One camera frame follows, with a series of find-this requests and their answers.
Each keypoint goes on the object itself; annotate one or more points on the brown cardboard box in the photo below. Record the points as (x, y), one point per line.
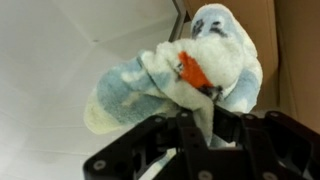
(293, 50)

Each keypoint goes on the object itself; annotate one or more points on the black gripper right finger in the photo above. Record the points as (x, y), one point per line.
(266, 143)

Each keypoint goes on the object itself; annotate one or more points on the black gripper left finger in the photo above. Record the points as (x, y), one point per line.
(146, 146)

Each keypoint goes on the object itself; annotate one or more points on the white blue patterned towel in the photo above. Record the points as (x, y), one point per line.
(200, 66)

